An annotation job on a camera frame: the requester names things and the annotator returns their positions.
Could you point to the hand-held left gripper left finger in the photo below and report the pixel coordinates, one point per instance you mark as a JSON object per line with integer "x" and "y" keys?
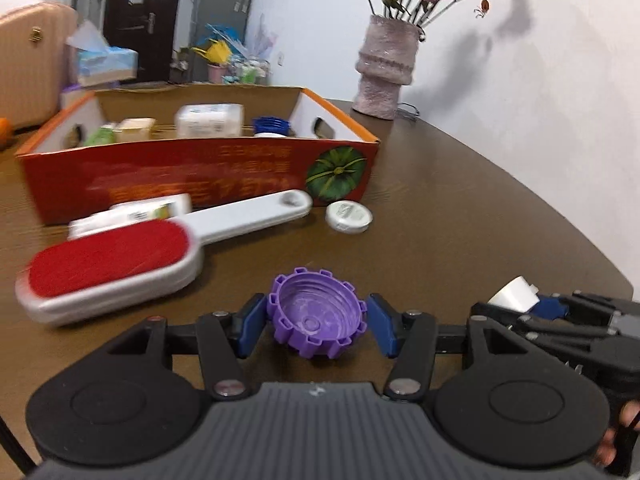
{"x": 252, "y": 323}

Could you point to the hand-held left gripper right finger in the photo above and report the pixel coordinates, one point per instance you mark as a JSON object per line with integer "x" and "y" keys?
{"x": 382, "y": 328}

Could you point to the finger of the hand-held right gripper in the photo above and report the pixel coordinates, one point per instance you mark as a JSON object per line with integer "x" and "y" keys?
{"x": 505, "y": 316}
{"x": 550, "y": 307}

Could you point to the white plug adapter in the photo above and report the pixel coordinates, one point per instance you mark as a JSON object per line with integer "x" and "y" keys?
{"x": 515, "y": 296}

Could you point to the purple toothed bottle cap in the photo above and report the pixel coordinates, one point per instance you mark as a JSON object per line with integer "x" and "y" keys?
{"x": 310, "y": 310}

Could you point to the orange cardboard box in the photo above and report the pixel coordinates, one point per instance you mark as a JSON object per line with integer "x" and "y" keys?
{"x": 200, "y": 170}

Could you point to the blue bottle cap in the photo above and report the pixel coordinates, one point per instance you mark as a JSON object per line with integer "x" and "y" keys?
{"x": 270, "y": 124}

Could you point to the person's right hand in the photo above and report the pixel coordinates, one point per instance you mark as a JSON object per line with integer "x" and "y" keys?
{"x": 629, "y": 412}

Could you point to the white round lid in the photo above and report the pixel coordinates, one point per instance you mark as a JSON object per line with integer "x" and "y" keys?
{"x": 348, "y": 216}

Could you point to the red and white lint brush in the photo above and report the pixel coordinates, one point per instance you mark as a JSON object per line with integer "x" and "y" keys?
{"x": 110, "y": 260}

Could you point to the white tube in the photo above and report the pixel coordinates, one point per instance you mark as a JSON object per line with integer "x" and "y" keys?
{"x": 145, "y": 207}

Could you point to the white flat lid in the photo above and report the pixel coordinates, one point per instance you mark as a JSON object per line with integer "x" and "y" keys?
{"x": 269, "y": 135}

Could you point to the cream small box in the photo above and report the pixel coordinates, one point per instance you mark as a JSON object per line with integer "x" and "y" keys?
{"x": 135, "y": 129}

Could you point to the pink textured vase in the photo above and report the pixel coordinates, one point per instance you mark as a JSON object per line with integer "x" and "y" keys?
{"x": 387, "y": 65}

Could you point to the yellow potted plant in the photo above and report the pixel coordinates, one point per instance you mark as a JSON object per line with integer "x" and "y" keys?
{"x": 216, "y": 57}

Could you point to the blue tissue box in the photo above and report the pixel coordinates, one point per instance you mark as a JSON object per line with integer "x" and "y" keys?
{"x": 105, "y": 60}

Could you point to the dark brown door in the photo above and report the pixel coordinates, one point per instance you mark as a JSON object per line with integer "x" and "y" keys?
{"x": 140, "y": 35}

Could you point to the orange fruit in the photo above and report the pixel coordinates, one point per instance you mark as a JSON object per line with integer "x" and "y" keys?
{"x": 4, "y": 132}

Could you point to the pink ribbed suitcase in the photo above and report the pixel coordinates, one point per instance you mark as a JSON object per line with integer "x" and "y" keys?
{"x": 30, "y": 60}

